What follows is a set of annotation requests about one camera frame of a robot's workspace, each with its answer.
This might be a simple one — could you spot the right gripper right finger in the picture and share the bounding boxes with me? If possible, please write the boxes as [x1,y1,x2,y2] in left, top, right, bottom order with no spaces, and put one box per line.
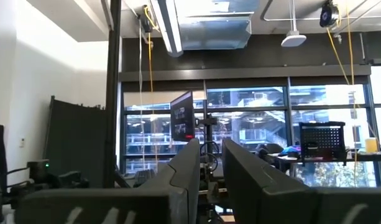
[221,138,381,224]

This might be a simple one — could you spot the black rig frame post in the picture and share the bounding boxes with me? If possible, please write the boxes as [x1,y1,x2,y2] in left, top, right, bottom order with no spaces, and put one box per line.
[103,0,122,189]

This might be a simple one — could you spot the black desk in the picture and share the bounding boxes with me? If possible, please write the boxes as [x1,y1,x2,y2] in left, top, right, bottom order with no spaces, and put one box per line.
[275,152,381,187]

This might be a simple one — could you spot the dark grey partition panel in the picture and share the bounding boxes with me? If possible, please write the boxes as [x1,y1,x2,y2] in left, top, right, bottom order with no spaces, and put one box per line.
[43,95,108,189]

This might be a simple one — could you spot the silver rectangular ceiling duct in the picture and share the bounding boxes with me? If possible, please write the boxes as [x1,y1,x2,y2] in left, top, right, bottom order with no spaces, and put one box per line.
[174,0,261,51]

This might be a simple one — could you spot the long ceiling light strip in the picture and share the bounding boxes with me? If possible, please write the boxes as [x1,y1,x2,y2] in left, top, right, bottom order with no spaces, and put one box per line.
[149,0,185,58]

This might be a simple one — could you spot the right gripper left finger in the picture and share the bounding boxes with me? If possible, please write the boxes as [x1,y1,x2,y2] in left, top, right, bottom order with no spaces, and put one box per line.
[15,138,201,224]

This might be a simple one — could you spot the black keyboard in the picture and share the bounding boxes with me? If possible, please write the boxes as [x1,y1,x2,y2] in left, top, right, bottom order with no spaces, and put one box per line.
[133,169,157,187]

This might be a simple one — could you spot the yellow hanging cable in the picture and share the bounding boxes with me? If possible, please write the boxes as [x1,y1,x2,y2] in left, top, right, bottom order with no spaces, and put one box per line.
[326,27,355,85]
[142,5,158,167]

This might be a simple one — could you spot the black box with green light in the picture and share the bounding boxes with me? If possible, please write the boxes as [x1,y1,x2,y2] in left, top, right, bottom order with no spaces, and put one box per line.
[26,159,50,183]

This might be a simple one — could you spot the black office chair white arms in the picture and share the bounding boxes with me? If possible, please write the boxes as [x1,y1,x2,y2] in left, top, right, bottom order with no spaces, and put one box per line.
[255,142,284,172]

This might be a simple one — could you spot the black ceiling cord reel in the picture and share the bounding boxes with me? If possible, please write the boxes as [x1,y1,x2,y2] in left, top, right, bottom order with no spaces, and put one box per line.
[319,1,341,29]
[139,4,154,34]

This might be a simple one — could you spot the yellow container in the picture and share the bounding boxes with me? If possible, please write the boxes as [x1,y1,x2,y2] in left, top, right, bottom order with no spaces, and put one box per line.
[364,137,380,154]

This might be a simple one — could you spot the black rig monitor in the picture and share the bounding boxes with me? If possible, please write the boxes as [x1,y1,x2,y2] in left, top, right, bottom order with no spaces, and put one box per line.
[170,90,218,156]

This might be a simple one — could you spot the blue fabric bundle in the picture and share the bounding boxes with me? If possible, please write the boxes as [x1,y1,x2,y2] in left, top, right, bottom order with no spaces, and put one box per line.
[278,145,302,157]

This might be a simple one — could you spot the white pendant ceiling device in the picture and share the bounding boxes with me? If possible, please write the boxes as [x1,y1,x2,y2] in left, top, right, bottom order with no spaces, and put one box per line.
[280,0,308,48]

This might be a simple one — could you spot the black perforated pegboard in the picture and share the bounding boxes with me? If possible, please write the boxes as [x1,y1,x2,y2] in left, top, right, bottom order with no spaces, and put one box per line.
[298,121,348,166]

